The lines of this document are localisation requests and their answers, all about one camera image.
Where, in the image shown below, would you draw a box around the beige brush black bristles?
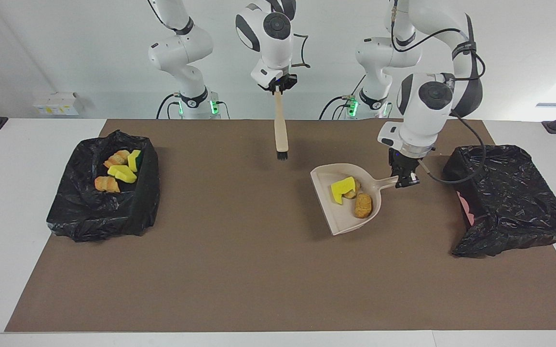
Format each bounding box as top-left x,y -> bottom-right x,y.
274,92 -> 289,161

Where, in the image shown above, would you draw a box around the brown toy bread roll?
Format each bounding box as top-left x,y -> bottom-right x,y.
353,193 -> 373,219

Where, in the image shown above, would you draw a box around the notched yellow sponge piece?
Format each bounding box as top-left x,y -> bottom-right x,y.
331,176 -> 356,205

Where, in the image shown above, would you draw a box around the beige plastic dustpan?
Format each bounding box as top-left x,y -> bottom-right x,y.
310,163 -> 399,236

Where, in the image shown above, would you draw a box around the green and yellow sponge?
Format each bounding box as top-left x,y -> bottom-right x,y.
124,149 -> 142,173

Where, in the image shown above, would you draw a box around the striped toy croissant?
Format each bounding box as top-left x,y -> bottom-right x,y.
95,176 -> 121,193
104,149 -> 131,168

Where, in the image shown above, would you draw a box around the yellow sponge chunk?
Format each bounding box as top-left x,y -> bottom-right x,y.
108,165 -> 138,184

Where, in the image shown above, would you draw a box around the black bag lined pink bin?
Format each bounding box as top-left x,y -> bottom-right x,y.
443,145 -> 556,258

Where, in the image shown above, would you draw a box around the brown table mat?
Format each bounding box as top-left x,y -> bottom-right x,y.
4,119 -> 556,332

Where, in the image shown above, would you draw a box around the black base cable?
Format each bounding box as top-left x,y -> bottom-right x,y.
156,93 -> 184,120
319,72 -> 370,120

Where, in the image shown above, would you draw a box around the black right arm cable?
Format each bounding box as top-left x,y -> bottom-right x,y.
290,33 -> 311,69

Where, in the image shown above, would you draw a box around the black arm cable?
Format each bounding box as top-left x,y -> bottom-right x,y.
290,33 -> 311,69
391,0 -> 488,185

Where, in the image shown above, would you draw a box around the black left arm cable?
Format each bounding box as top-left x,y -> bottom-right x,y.
391,0 -> 488,185

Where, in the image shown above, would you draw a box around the white wall socket box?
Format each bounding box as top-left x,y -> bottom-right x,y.
32,92 -> 79,116

